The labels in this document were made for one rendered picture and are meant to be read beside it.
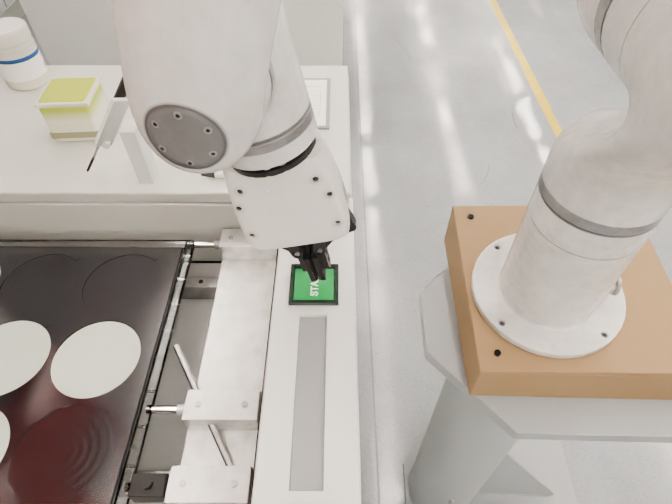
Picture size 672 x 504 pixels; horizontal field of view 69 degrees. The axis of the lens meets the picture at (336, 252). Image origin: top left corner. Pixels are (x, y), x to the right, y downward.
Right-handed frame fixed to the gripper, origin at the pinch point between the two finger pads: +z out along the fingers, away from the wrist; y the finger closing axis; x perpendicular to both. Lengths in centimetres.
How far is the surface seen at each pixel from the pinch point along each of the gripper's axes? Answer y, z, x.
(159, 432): -22.7, 14.5, -11.5
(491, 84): 64, 116, 210
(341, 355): 1.8, 5.4, -8.9
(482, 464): 18, 60, -4
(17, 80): -50, -9, 41
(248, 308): -11.7, 10.6, 2.5
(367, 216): -6, 101, 108
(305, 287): -2.1, 4.1, -0.5
